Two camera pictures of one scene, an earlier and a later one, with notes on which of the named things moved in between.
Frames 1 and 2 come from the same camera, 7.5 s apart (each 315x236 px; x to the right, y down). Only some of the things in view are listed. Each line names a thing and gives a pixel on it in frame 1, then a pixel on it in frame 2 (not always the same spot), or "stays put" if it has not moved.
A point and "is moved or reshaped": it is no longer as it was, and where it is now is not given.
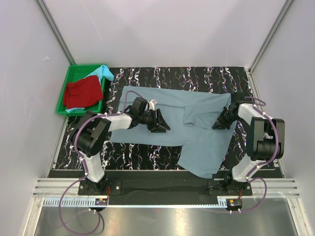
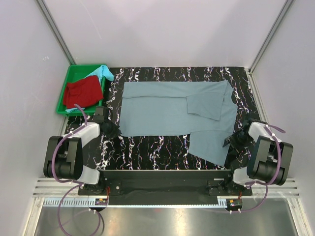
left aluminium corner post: x=53 y=28 stays put
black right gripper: x=223 y=126 to x=234 y=145
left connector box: x=101 y=201 stays put
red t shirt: x=82 y=93 stays put
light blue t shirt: x=104 y=73 stays put
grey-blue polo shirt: x=204 y=151 is moved or reshaped
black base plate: x=161 y=183 stays put
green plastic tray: x=75 y=72 stays put
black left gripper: x=161 y=122 to x=115 y=132
